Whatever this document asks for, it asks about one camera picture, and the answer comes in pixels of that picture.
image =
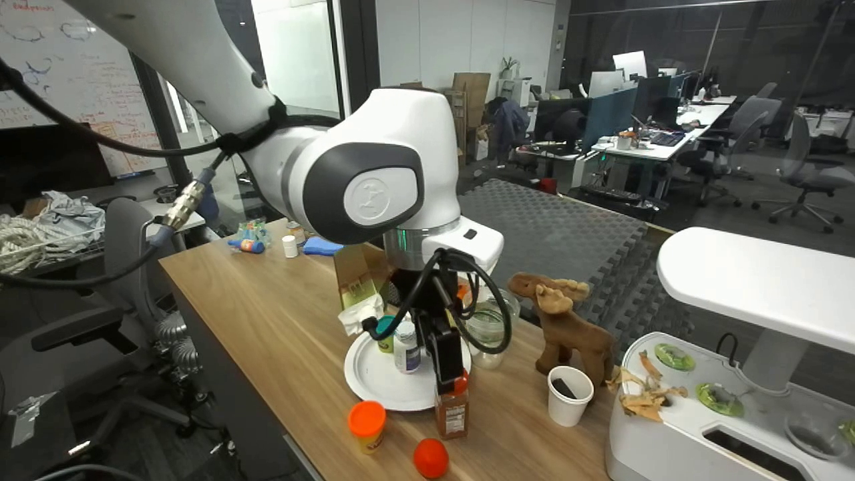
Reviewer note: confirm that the open yellow tea box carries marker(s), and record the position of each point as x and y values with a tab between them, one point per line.
462	291

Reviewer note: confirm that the white indoor planter appliance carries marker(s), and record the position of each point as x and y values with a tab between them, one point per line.
764	283

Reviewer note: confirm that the yellow bottle orange lid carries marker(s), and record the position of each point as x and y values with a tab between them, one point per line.
367	424

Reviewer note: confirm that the blue cloth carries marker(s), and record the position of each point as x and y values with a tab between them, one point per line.
320	247

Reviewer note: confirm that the white paper plate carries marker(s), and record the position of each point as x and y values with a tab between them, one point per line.
383	382

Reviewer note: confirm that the dark mesh office chair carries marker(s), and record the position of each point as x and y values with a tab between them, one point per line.
815	174

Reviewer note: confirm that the white pill bottle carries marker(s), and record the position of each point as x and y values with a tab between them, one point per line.
406	351

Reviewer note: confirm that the grey swivel chair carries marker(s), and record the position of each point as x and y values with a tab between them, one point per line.
107	357

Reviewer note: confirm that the black glass wall frame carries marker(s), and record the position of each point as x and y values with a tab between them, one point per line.
362	53

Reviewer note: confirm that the pile of light cloth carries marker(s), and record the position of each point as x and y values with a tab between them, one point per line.
44	230

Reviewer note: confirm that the brown moose toy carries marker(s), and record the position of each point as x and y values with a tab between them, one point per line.
570	337

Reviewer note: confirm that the office desk with monitors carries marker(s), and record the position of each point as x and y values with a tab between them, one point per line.
662	142

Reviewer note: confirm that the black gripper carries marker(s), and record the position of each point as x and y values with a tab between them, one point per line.
435	302

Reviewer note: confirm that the small white paper cup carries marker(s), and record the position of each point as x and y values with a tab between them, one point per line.
570	401

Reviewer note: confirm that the spice bottle orange lid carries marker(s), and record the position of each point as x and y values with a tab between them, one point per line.
453	416

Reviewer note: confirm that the small colourful toy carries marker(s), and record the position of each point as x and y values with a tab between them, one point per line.
246	238

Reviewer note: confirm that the white backed monitor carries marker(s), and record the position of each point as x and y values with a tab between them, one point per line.
632	64

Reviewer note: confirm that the stacked cardboard boxes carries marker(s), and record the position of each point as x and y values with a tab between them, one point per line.
471	98

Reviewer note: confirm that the white black Franka robot arm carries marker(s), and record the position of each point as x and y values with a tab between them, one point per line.
356	190

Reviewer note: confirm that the tiny white cup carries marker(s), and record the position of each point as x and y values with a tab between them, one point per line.
290	247

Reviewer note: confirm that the grey foam floor mat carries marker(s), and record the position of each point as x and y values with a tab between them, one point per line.
551	227

